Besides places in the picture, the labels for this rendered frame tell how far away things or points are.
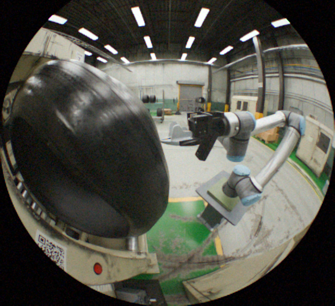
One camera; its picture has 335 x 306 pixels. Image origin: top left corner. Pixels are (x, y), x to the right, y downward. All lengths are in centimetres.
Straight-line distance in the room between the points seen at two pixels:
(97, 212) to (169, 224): 103
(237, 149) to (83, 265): 59
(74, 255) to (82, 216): 35
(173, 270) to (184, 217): 74
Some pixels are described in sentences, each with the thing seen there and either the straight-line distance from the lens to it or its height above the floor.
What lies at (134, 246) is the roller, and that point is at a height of 92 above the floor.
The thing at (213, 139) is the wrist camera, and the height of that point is 125.
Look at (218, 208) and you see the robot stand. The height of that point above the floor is 60.
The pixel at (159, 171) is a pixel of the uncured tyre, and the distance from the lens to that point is 15.
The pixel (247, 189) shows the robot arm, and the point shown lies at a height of 87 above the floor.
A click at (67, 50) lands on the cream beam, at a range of 70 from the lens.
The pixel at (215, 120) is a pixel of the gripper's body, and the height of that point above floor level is 131.
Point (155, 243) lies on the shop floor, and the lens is 139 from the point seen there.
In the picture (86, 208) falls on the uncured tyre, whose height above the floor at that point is 93.
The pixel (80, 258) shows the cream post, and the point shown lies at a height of 114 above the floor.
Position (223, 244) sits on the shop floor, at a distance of 152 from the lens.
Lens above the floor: 137
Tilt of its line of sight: 23 degrees down
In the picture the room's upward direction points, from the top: straight up
